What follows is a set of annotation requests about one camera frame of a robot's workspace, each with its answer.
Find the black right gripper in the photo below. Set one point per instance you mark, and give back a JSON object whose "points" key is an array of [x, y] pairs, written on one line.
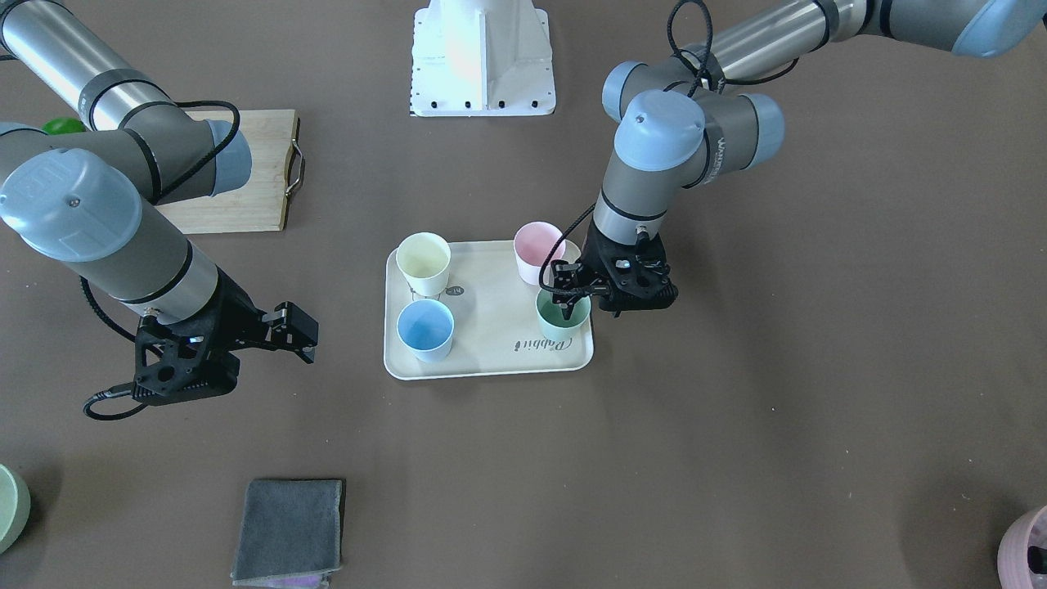
{"points": [[237, 315]]}

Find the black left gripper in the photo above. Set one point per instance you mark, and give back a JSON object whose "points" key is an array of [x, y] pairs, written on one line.
{"points": [[595, 263]]}

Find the pink cup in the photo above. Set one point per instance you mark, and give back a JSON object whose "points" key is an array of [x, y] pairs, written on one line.
{"points": [[532, 245]]}

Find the mint green cup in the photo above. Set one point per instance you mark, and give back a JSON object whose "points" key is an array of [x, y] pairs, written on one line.
{"points": [[551, 320]]}

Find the light blue cup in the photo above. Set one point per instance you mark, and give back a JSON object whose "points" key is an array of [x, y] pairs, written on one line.
{"points": [[426, 327]]}

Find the pale yellow cup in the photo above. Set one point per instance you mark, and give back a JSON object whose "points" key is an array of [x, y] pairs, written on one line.
{"points": [[424, 261]]}

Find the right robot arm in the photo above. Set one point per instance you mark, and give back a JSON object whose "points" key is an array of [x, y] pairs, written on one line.
{"points": [[89, 200]]}

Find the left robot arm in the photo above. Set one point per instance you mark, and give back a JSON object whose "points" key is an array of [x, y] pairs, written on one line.
{"points": [[678, 127]]}

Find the cream rabbit tray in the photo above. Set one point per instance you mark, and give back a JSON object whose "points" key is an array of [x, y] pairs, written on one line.
{"points": [[496, 323]]}

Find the wooden cutting board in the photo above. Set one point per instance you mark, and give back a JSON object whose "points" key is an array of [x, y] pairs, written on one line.
{"points": [[252, 188]]}

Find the grey folded cloth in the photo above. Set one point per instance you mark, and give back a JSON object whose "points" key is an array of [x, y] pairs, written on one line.
{"points": [[290, 534]]}

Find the green lime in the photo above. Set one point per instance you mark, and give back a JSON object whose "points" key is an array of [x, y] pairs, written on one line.
{"points": [[63, 125]]}

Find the mint green bowl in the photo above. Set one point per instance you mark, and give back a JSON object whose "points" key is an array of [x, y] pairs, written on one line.
{"points": [[15, 506]]}

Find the pink mixing bowl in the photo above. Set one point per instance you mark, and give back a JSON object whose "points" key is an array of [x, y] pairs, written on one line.
{"points": [[1021, 553]]}

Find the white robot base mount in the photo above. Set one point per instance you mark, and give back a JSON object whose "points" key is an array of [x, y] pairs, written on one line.
{"points": [[481, 59]]}

